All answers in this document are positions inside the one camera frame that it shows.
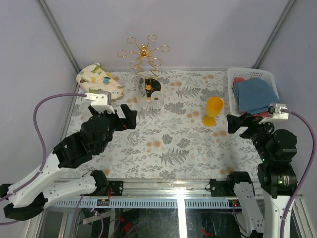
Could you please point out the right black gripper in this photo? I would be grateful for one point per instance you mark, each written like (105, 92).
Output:
(235, 122)

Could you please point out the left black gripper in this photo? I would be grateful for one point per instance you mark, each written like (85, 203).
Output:
(130, 122)

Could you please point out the short clear wine glass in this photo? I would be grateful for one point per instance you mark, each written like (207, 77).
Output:
(157, 102)

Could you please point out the gold wine glass rack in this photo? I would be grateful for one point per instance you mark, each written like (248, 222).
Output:
(145, 65)

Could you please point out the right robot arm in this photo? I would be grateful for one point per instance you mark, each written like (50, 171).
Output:
(276, 149)

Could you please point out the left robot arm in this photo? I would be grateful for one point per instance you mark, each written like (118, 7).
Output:
(36, 192)

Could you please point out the tall clear flute glass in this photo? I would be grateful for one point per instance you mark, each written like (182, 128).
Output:
(141, 94)

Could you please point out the yellow plastic goblet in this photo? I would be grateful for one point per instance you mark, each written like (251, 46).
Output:
(214, 106)

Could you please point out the blue folded cloth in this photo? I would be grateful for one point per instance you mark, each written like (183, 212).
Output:
(255, 94)

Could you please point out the red cloth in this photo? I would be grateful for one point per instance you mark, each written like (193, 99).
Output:
(237, 80)

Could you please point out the clear glass near left edge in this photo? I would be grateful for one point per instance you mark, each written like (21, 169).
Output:
(84, 109)

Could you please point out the white plastic basket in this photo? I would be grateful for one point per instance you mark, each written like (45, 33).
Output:
(246, 73)

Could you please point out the floral table mat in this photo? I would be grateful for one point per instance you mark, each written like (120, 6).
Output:
(178, 145)

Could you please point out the dinosaur print cloth bag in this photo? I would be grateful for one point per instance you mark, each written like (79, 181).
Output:
(93, 79)

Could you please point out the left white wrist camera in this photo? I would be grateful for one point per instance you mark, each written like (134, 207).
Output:
(101, 101)

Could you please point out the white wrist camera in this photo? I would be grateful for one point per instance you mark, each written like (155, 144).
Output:
(277, 113)
(101, 101)

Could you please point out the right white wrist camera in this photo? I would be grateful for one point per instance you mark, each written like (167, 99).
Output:
(277, 113)

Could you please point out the aluminium front rail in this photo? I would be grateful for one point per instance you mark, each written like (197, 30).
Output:
(162, 193)

